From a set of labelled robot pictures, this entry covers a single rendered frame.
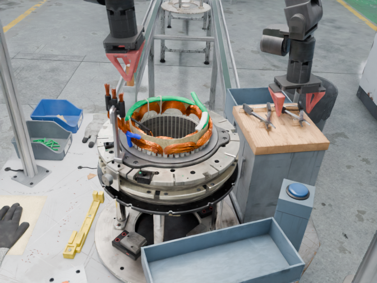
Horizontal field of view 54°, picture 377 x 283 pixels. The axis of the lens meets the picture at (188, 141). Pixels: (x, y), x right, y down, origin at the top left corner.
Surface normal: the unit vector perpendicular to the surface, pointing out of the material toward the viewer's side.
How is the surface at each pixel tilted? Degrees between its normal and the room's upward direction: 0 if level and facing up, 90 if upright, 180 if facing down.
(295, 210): 90
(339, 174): 0
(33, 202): 0
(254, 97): 90
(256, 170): 90
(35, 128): 87
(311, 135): 0
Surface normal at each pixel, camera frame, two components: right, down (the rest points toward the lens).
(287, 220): -0.36, 0.51
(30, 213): 0.04, -0.82
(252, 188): 0.17, 0.56
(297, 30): -0.62, 0.52
